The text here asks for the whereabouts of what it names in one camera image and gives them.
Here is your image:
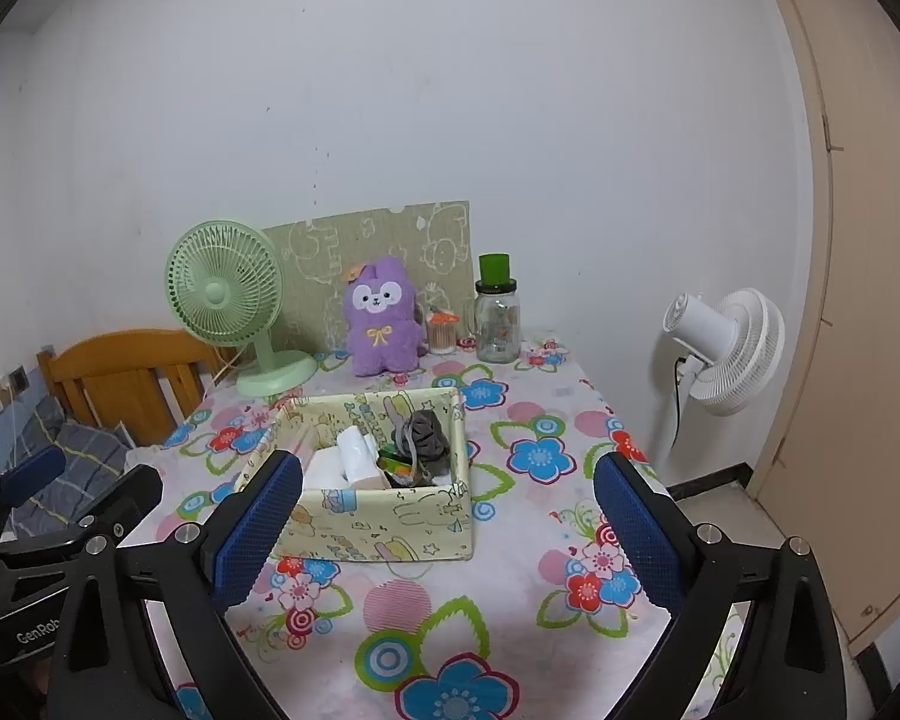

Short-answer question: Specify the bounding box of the floral tablecloth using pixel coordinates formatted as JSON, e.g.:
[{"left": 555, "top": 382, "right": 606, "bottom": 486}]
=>
[{"left": 139, "top": 341, "right": 751, "bottom": 720}]

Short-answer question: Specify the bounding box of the green desk fan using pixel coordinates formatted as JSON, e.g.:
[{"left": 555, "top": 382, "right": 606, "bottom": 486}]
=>
[{"left": 165, "top": 220, "right": 320, "bottom": 398}]

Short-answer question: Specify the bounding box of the clear plastic container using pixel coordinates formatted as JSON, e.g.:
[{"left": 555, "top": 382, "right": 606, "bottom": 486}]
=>
[{"left": 337, "top": 427, "right": 382, "bottom": 482}]

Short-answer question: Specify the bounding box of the green printed board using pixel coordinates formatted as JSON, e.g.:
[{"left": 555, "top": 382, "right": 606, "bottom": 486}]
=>
[{"left": 261, "top": 200, "right": 471, "bottom": 353}]

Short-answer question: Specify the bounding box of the grey plaid pillow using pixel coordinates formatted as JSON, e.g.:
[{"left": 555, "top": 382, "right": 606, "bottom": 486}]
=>
[{"left": 11, "top": 396, "right": 132, "bottom": 533}]

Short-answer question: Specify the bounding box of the purple plush toy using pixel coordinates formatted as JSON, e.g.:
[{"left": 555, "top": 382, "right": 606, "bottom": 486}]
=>
[{"left": 343, "top": 255, "right": 425, "bottom": 377}]

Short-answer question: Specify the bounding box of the white standing fan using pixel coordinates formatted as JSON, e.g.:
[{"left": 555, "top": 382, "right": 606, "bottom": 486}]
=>
[{"left": 649, "top": 289, "right": 786, "bottom": 466}]

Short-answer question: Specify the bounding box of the wooden bed headboard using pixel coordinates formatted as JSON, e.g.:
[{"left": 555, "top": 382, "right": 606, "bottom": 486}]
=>
[{"left": 37, "top": 328, "right": 237, "bottom": 447}]

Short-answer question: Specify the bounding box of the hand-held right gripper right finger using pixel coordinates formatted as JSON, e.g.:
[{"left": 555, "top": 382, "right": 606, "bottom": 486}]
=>
[{"left": 594, "top": 452, "right": 848, "bottom": 720}]

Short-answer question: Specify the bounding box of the beige wooden door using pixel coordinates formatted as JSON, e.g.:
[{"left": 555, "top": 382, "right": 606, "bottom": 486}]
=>
[{"left": 746, "top": 0, "right": 900, "bottom": 653}]

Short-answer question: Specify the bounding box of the glass jar with green lid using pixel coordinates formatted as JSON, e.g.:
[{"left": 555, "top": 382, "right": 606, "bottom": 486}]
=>
[{"left": 474, "top": 253, "right": 526, "bottom": 365}]

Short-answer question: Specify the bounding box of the yellow printed storage box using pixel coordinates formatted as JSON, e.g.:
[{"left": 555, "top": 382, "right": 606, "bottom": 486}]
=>
[{"left": 236, "top": 388, "right": 475, "bottom": 563}]

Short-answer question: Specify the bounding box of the grey sock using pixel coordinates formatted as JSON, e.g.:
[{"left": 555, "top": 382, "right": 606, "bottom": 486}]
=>
[{"left": 394, "top": 411, "right": 451, "bottom": 485}]

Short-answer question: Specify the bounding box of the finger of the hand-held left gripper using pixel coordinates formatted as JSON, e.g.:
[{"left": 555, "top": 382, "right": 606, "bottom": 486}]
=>
[
  {"left": 0, "top": 463, "right": 164, "bottom": 616},
  {"left": 0, "top": 444, "right": 67, "bottom": 541}
]

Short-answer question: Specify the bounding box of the white towel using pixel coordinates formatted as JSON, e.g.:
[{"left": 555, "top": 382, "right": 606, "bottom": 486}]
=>
[{"left": 304, "top": 444, "right": 346, "bottom": 494}]

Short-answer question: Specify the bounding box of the cotton swab container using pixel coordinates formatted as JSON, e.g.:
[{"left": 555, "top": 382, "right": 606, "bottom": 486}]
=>
[{"left": 425, "top": 307, "right": 458, "bottom": 355}]

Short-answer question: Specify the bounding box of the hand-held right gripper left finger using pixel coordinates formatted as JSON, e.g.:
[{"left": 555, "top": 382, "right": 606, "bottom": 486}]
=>
[{"left": 54, "top": 450, "right": 305, "bottom": 720}]

